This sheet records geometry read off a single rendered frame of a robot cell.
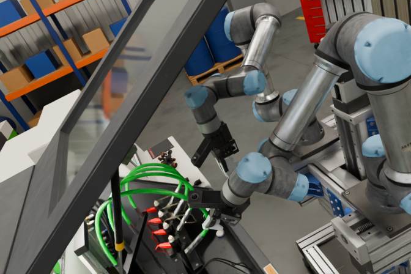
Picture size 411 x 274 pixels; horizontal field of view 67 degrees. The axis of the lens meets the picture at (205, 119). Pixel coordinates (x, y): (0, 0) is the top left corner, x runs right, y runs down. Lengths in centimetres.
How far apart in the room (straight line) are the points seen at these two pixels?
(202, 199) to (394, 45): 59
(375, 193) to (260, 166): 48
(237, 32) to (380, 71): 74
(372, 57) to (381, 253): 73
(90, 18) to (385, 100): 695
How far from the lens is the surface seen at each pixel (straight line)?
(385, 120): 82
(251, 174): 76
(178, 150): 196
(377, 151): 103
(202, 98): 97
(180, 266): 131
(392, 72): 71
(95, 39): 625
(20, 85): 663
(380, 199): 115
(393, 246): 125
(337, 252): 212
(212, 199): 90
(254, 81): 97
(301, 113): 86
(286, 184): 82
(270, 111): 145
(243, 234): 133
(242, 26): 131
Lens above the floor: 191
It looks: 26 degrees down
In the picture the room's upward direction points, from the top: 25 degrees counter-clockwise
